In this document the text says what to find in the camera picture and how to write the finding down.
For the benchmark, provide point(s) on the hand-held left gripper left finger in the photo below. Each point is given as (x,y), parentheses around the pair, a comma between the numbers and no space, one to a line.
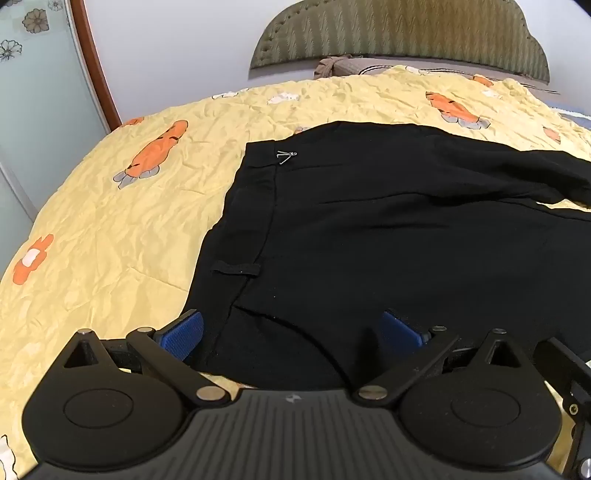
(187,333)

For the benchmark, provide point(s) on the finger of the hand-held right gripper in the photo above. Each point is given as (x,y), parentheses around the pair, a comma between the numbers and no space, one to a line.
(565,357)

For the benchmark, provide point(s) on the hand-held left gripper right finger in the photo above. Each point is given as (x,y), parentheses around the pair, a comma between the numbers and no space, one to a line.
(400,331)

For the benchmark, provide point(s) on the black pants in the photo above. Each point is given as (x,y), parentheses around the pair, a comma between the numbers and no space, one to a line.
(392,230)

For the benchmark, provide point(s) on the yellow carrot print blanket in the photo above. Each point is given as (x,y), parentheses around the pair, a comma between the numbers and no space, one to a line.
(115,240)

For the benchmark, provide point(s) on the metal safety pin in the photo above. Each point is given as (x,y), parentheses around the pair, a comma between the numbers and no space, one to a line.
(285,156)

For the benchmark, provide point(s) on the brown cloth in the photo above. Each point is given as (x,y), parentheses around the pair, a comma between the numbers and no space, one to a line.
(327,67)

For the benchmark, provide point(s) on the frosted flower print wardrobe door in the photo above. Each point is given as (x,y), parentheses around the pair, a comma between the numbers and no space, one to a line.
(32,101)

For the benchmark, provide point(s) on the green padded headboard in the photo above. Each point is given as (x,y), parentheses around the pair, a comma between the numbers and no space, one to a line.
(397,32)

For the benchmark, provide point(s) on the brown wooden door frame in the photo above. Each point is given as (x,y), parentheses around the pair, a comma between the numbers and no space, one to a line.
(94,64)

